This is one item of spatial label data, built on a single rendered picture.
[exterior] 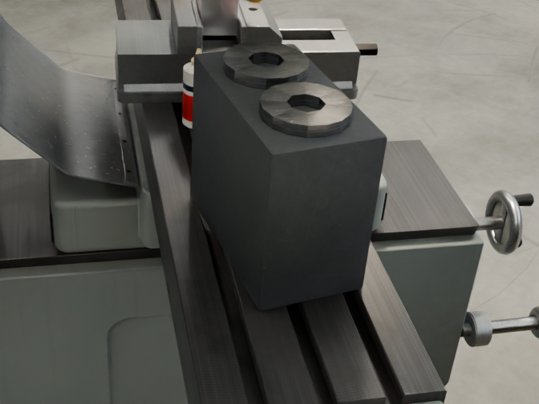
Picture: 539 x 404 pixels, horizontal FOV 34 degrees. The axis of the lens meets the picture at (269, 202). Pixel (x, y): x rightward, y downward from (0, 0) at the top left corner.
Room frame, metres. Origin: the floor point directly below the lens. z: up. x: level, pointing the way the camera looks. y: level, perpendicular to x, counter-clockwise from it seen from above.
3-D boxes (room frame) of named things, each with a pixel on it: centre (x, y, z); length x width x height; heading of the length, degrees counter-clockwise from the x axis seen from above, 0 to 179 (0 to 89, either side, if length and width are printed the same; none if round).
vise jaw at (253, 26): (1.21, 0.04, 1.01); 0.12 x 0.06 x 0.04; 12
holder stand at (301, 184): (0.81, -0.01, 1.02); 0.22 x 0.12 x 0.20; 25
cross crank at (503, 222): (1.32, -0.39, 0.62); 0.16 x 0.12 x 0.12; 105
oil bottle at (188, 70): (1.06, 0.11, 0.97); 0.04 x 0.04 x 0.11
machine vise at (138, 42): (1.21, 0.07, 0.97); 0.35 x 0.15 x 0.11; 102
